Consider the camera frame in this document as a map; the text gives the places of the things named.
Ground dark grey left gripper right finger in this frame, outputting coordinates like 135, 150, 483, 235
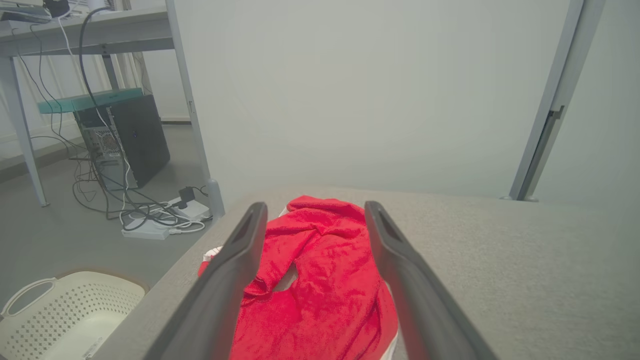
364, 200, 501, 360

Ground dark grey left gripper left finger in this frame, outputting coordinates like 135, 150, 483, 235
144, 201, 269, 360

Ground red shorts with white trim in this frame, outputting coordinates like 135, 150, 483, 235
197, 195, 400, 360

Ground white power strips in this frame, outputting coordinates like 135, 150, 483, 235
119, 202, 207, 236

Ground white power strip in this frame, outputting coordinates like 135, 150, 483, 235
166, 196, 211, 222
121, 220, 172, 241

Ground cream perforated laundry basket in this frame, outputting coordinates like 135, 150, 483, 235
0, 271, 147, 360

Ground black computer tower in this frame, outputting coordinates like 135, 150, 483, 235
74, 94, 171, 191

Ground grey metal desk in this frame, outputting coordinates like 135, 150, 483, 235
0, 5, 177, 208

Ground small black device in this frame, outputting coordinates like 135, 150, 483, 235
42, 0, 71, 19

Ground grey partition joint post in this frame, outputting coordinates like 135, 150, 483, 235
500, 0, 607, 202

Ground thick black hanging cable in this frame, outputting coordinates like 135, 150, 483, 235
77, 6, 131, 221

